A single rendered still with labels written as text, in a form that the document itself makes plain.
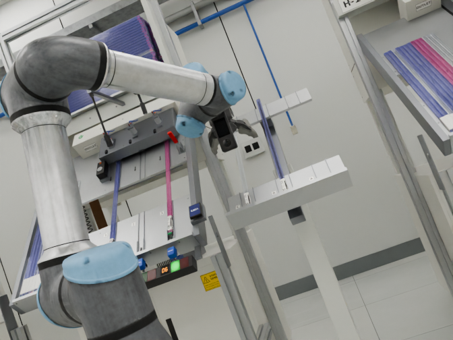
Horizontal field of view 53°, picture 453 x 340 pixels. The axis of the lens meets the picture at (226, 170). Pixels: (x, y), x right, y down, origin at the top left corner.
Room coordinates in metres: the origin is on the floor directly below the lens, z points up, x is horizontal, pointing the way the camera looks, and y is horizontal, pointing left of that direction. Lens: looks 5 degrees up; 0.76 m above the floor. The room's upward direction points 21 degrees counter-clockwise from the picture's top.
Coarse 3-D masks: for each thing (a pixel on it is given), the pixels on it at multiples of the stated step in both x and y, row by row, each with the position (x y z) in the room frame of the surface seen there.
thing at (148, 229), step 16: (160, 208) 1.55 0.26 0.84; (176, 208) 1.52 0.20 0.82; (128, 224) 1.56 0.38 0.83; (144, 224) 1.53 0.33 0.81; (160, 224) 1.50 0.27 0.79; (176, 224) 1.47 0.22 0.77; (96, 240) 1.57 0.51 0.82; (128, 240) 1.51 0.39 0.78; (144, 240) 1.48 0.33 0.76; (160, 240) 1.45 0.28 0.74
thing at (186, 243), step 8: (192, 232) 1.39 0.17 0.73; (168, 240) 1.41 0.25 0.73; (176, 240) 1.39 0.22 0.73; (184, 240) 1.40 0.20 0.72; (192, 240) 1.40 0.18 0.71; (152, 248) 1.41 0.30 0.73; (160, 248) 1.41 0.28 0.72; (176, 248) 1.42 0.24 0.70; (184, 248) 1.43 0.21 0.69; (192, 248) 1.43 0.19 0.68; (144, 256) 1.43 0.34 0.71; (152, 256) 1.43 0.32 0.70; (160, 256) 1.44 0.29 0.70; (168, 256) 1.44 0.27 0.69; (152, 264) 1.46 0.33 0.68; (24, 296) 1.49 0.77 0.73; (32, 296) 1.49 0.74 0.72; (16, 304) 1.50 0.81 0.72; (24, 304) 1.51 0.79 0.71; (32, 304) 1.52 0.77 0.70
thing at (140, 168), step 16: (160, 144) 1.79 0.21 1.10; (176, 144) 1.75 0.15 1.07; (80, 160) 1.95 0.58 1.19; (96, 160) 1.90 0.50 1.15; (128, 160) 1.81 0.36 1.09; (144, 160) 1.77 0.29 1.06; (160, 160) 1.73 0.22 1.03; (176, 160) 1.69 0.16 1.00; (80, 176) 1.87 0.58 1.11; (96, 176) 1.82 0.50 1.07; (112, 176) 1.78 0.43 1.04; (128, 176) 1.74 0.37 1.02; (144, 176) 1.70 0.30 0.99; (80, 192) 1.79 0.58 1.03; (96, 192) 1.75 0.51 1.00; (112, 192) 1.72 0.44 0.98
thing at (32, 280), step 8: (80, 184) 1.82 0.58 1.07; (40, 240) 1.67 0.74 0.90; (32, 248) 1.66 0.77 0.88; (40, 248) 1.64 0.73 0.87; (32, 256) 1.63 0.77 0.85; (40, 256) 1.61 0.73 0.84; (32, 264) 1.60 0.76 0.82; (32, 272) 1.57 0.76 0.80; (24, 280) 1.56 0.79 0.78; (32, 280) 1.54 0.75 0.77; (24, 288) 1.53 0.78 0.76; (32, 288) 1.52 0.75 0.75
